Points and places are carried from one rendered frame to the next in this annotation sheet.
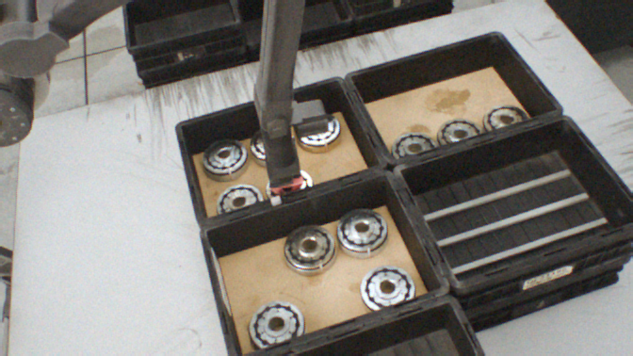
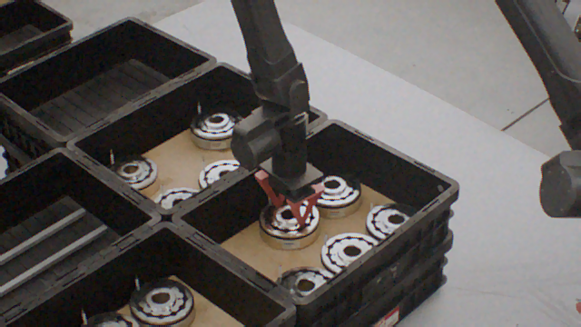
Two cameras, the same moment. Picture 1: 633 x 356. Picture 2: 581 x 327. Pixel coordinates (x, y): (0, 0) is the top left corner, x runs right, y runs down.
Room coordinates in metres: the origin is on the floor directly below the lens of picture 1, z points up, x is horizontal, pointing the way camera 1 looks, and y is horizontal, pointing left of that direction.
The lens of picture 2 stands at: (1.93, -0.70, 1.95)
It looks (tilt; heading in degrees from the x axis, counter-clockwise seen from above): 37 degrees down; 145
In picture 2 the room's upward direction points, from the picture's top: 1 degrees counter-clockwise
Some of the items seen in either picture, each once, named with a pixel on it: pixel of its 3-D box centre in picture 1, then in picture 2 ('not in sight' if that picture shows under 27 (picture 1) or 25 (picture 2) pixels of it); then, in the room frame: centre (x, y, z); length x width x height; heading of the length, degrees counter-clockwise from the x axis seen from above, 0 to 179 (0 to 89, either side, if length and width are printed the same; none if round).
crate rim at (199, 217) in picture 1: (276, 147); (319, 207); (0.92, 0.08, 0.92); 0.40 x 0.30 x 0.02; 101
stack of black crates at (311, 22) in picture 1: (297, 44); not in sight; (2.00, 0.00, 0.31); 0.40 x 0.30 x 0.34; 98
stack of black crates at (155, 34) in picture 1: (194, 59); not in sight; (1.93, 0.39, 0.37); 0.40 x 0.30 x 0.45; 98
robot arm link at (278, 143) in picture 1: (279, 129); (285, 129); (0.85, 0.06, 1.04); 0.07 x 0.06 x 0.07; 98
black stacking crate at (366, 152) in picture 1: (280, 163); (319, 231); (0.92, 0.08, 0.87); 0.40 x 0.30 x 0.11; 101
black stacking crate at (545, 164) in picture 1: (511, 212); (25, 261); (0.70, -0.37, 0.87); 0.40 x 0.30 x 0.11; 101
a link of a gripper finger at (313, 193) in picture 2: not in sight; (297, 198); (0.87, 0.07, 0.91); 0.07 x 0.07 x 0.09; 3
